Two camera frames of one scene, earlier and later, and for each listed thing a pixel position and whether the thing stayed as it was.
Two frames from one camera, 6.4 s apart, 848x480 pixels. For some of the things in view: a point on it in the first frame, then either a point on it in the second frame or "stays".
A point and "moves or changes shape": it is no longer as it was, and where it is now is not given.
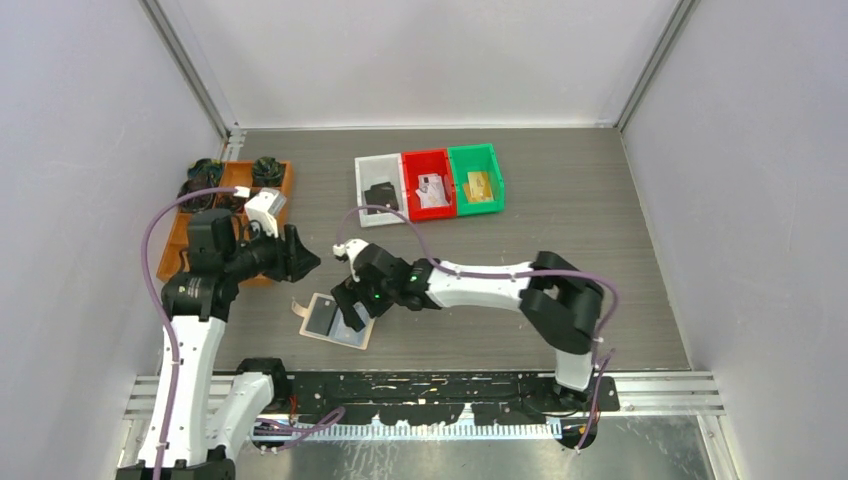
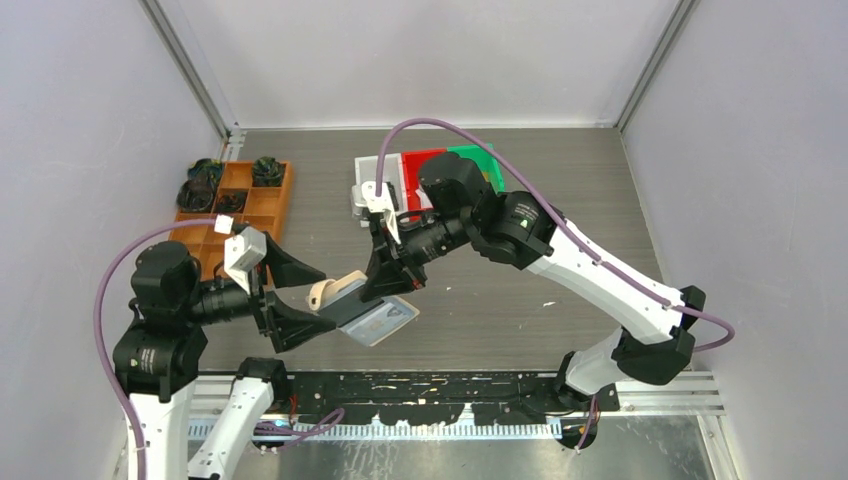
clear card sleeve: x=326 y=319 moves or changes shape
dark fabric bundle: x=267 y=172 stays
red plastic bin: x=429 y=185 stays
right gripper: x=346 y=297 → x=392 y=268
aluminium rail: x=669 y=391 stays
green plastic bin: x=476 y=158 stays
